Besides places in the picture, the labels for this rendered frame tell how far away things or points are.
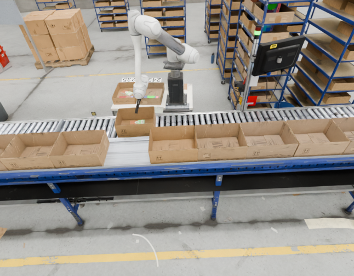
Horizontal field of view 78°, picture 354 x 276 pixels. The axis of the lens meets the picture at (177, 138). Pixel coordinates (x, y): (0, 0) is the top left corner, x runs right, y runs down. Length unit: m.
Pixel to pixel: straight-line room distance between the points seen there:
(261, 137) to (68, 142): 1.76
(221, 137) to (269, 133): 0.44
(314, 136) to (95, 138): 1.98
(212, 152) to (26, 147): 1.71
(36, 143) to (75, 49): 3.97
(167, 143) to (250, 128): 0.75
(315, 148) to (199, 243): 1.38
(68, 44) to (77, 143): 4.11
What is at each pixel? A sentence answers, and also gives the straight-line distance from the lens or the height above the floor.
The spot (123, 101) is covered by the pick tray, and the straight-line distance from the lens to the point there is 2.81.
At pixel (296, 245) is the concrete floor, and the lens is 2.66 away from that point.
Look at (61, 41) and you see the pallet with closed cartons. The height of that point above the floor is 0.58.
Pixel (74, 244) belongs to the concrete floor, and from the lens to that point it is 2.71.
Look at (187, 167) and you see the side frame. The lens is 1.77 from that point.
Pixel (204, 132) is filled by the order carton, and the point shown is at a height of 0.95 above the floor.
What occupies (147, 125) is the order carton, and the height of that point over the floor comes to 0.89.
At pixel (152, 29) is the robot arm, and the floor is 1.76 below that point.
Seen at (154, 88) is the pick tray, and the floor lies 0.76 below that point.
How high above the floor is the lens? 2.28
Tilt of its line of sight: 43 degrees down
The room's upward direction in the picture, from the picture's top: 3 degrees counter-clockwise
